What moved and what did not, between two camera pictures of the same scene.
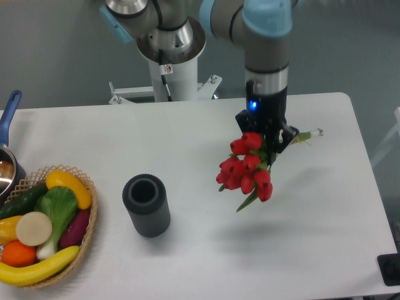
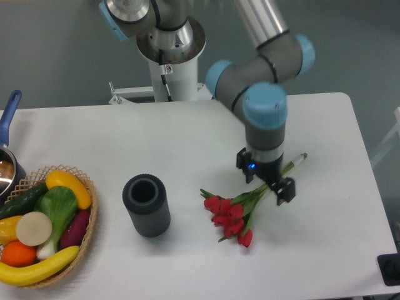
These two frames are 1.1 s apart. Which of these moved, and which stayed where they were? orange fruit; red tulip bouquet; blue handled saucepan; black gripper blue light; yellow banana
Moved: red tulip bouquet; black gripper blue light
Stayed: orange fruit; blue handled saucepan; yellow banana
